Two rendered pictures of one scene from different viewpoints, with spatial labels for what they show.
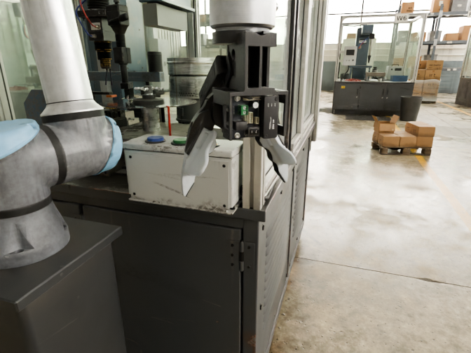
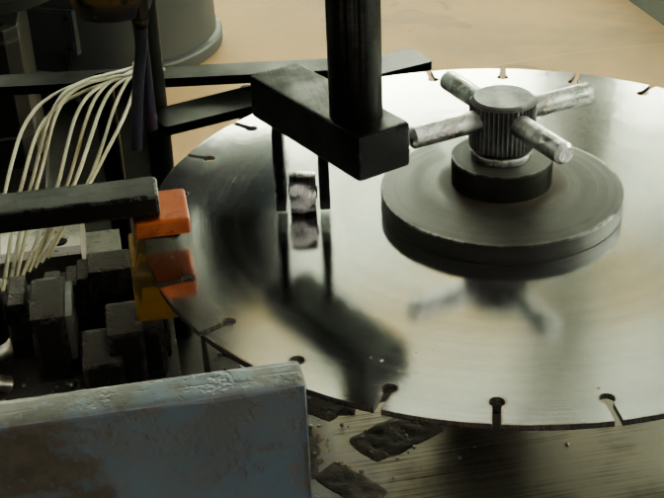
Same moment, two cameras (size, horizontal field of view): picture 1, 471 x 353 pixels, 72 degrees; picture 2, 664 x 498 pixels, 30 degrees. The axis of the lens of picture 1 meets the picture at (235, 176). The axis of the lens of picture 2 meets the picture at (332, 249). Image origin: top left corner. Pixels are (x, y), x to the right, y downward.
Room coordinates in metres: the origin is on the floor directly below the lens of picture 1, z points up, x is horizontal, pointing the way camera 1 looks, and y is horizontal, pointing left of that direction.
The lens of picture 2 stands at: (0.75, 0.61, 1.22)
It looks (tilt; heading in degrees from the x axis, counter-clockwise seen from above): 30 degrees down; 333
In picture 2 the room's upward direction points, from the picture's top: 2 degrees counter-clockwise
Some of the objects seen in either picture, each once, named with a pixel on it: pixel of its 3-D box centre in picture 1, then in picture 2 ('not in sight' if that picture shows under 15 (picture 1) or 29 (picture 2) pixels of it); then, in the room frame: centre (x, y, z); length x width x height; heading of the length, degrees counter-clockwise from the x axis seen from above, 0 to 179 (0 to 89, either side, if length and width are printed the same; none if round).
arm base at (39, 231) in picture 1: (20, 222); not in sight; (0.54, 0.40, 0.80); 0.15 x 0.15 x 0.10
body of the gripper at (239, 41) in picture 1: (244, 87); not in sight; (0.40, -0.01, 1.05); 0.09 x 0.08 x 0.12; 21
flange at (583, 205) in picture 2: (148, 98); (501, 179); (1.16, 0.30, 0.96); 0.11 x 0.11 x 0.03
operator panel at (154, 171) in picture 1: (186, 171); not in sight; (0.77, 0.12, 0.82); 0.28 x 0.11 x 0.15; 72
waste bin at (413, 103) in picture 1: (409, 108); not in sight; (6.55, -3.48, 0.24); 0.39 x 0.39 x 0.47
